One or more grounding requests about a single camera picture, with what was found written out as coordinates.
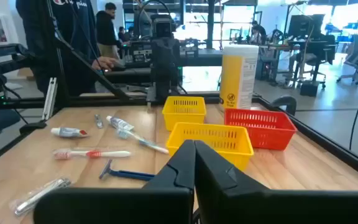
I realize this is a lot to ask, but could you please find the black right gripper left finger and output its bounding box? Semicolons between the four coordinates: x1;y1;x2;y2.
32;139;196;224

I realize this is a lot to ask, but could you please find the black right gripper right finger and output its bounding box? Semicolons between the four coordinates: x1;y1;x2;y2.
194;139;358;224

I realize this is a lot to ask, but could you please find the blue disposable razor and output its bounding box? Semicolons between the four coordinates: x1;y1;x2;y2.
98;159;155;182

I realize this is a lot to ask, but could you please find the blue white toothbrush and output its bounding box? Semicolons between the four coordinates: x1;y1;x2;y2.
116;128;170;155

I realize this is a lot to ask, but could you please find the red white toothbrush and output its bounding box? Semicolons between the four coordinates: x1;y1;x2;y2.
53;148;132;161

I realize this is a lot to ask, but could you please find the small white toothpaste tube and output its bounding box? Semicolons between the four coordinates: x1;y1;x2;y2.
106;115;135;131
50;126;90;139

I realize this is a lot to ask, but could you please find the person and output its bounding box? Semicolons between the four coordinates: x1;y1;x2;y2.
249;20;267;44
95;2;123;60
118;26;135;43
15;0;119;98

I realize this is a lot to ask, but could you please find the black desk panel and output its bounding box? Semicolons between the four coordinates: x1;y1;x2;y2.
104;49;224;85

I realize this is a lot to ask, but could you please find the black building pillar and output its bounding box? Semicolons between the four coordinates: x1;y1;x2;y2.
206;0;216;50

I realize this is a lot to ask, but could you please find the person's hand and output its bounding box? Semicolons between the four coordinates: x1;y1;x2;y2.
91;57;118;71

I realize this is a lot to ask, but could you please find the yellow plastic basket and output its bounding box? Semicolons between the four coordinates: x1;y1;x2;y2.
165;121;255;171
162;95;207;131

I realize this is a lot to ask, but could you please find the red plastic basket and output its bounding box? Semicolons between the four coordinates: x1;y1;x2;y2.
224;108;298;151

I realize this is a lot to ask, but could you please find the black support pole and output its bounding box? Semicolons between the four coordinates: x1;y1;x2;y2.
47;0;130;100

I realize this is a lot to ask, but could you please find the yellow wipes canister white lid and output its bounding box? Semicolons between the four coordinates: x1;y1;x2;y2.
218;44;260;110

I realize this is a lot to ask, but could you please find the black box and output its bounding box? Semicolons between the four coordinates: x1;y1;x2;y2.
299;81;319;98

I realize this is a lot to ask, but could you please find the black computer monitor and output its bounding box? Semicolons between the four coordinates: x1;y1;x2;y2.
287;14;326;40

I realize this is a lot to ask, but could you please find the black office chair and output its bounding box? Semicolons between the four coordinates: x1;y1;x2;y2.
292;34;337;91

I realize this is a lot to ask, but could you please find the grey office chair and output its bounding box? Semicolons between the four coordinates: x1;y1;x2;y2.
336;33;358;85

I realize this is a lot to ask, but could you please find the silver metal bracket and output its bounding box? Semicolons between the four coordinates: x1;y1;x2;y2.
41;77;58;121

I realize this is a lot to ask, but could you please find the black aluminium table frame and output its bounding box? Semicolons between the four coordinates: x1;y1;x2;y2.
0;91;358;183

